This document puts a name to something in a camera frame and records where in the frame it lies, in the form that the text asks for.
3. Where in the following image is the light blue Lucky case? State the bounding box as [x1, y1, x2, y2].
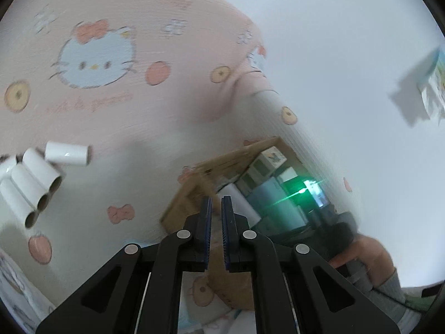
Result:
[247, 177, 306, 235]

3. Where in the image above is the large glossy white tube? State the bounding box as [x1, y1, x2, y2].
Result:
[44, 141, 90, 166]

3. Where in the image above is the white paper roll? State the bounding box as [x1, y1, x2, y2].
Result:
[0, 155, 17, 180]
[22, 148, 63, 194]
[1, 179, 38, 229]
[217, 183, 261, 227]
[11, 164, 49, 212]

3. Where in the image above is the person's right hand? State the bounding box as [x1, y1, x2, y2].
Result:
[329, 234, 396, 287]

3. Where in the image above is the brown cardboard box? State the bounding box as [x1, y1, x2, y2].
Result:
[160, 137, 305, 311]

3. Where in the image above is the white green small box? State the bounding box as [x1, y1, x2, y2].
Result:
[240, 161, 274, 190]

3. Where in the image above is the paper on wall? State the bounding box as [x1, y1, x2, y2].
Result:
[418, 46, 445, 125]

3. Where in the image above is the grey sleeve forearm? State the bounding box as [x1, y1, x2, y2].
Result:
[367, 271, 433, 334]

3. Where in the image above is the pink Hello Kitty bedsheet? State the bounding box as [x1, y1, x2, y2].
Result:
[0, 0, 348, 321]

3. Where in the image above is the white green cartoon box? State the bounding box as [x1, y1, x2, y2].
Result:
[260, 146, 287, 169]

